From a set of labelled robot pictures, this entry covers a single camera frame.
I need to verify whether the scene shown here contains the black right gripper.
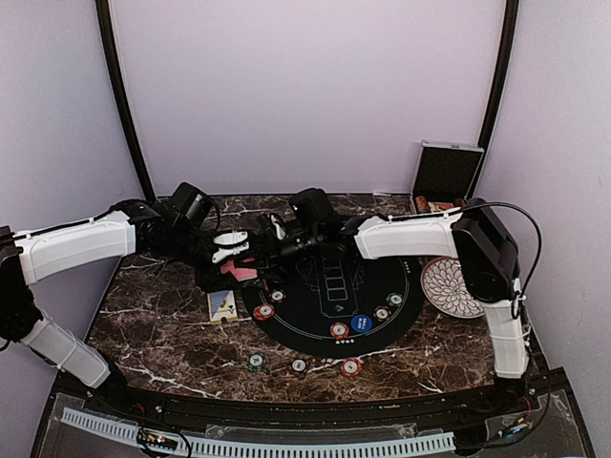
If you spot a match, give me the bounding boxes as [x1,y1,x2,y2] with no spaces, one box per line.
[243,226,324,281]

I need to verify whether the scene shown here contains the red backed card deck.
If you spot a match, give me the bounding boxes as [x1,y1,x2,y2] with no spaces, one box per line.
[221,260,258,281]

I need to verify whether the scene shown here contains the red yellow poker chip stack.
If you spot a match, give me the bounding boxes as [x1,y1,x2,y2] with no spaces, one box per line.
[341,358,362,377]

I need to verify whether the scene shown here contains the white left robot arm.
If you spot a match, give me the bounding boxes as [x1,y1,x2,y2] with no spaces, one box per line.
[1,199,247,416]

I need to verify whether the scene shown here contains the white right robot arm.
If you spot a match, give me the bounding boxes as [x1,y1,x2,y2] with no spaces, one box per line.
[263,198,529,414]

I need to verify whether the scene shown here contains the blue backed card deck box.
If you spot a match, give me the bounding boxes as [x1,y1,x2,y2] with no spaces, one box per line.
[207,290,239,324]

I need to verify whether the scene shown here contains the round black poker mat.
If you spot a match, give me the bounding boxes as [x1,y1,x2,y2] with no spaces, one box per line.
[242,256,424,359]

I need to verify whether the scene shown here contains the blue small blind button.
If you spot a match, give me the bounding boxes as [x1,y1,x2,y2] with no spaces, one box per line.
[350,314,373,334]

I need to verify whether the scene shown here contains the green poker chip stack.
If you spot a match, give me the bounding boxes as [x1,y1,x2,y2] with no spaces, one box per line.
[247,353,266,372]

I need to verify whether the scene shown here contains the purple and orange chip roll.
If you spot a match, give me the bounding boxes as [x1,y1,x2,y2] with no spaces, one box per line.
[414,196,431,214]

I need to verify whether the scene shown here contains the boxed card deck in case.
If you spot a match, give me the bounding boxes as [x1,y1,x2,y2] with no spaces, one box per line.
[429,201,454,213]

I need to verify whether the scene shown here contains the patterned ceramic plate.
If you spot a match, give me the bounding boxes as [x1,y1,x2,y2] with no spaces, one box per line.
[421,257,484,320]

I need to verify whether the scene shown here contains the black red poker chip stack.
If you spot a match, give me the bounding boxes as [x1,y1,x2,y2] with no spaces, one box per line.
[291,359,307,373]

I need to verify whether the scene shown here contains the aluminium poker case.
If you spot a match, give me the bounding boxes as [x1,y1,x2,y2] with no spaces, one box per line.
[411,140,485,214]

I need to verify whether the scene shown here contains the white slotted cable duct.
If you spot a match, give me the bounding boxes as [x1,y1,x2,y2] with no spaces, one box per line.
[60,407,456,457]

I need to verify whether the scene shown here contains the black left frame post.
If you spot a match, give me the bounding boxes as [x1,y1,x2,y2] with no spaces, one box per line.
[95,0,156,201]

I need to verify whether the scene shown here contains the black corner frame post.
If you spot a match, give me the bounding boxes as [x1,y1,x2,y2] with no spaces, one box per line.
[477,0,519,151]

